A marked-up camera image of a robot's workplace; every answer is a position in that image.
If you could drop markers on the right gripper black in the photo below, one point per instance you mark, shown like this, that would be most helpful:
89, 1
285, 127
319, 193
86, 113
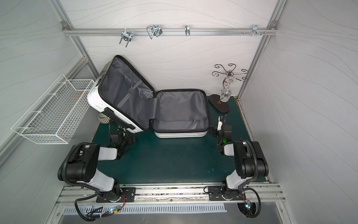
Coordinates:
221, 129

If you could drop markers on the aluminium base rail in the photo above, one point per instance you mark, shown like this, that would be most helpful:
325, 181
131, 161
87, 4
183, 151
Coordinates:
197, 193

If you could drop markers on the metal U-bolt hook left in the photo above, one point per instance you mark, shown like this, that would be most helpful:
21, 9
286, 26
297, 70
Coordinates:
126, 37

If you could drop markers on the striped ceramic mug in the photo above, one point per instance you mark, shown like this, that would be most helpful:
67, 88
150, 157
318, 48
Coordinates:
103, 119

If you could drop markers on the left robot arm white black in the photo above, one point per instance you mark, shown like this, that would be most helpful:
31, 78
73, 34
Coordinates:
80, 167

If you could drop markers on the black metal jewelry stand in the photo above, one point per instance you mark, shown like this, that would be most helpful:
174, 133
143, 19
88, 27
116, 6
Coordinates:
220, 102

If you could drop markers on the metal bracket hook right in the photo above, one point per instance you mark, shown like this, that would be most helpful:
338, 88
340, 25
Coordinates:
255, 31

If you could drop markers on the glass ornament on stand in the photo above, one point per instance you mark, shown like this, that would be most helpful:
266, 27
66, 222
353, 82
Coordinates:
226, 92

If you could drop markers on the white wire basket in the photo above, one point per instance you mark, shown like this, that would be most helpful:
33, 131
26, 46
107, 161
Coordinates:
55, 116

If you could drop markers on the white slotted cable duct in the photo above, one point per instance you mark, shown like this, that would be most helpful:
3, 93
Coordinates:
196, 208

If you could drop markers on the white hard-shell suitcase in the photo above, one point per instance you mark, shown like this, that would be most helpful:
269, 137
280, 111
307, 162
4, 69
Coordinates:
125, 96

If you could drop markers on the horizontal aluminium rail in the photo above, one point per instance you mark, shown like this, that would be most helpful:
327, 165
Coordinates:
166, 32

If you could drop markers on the metal wire hook middle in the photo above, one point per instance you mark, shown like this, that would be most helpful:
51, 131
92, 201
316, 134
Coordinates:
154, 31

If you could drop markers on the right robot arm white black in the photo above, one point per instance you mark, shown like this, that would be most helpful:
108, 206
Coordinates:
250, 162

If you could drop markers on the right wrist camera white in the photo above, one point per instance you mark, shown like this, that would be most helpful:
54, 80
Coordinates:
221, 122

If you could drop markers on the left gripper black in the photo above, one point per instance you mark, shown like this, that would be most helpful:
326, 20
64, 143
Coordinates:
112, 126

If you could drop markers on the green table mat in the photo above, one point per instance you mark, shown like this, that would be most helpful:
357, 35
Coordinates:
181, 160

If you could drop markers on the small metal hook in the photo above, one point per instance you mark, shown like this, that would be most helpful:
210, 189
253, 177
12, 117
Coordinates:
187, 30

